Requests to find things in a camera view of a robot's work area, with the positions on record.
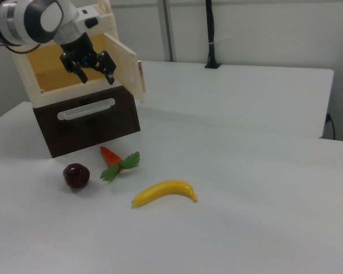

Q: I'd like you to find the cream plastic cabinet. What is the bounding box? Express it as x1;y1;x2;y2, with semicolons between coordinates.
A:
10;0;124;108

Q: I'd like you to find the yellow toy banana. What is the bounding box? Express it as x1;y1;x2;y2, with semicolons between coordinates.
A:
131;179;198;209

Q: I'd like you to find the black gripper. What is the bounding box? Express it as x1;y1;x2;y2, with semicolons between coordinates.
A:
54;30;117;86

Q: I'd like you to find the dark brown wooden drawer box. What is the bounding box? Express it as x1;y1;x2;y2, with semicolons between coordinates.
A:
33;84;141;159

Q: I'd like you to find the orange door handle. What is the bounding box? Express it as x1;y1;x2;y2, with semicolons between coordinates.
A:
136;59;147;94

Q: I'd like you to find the black wall cable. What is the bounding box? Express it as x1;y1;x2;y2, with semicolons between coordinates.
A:
326;112;337;140

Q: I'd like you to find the white drawer handle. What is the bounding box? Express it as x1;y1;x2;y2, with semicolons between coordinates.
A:
57;97;116;121

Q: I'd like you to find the orange toy carrot with leaves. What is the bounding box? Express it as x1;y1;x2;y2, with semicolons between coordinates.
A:
99;146;141;183

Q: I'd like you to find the cream cabinet door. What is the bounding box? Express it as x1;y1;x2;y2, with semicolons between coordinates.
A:
102;32;147;104

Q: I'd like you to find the adjacent white table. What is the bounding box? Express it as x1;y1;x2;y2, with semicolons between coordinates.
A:
139;59;335;140

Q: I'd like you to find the dark red toy apple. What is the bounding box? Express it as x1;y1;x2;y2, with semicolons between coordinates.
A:
62;163;90;190

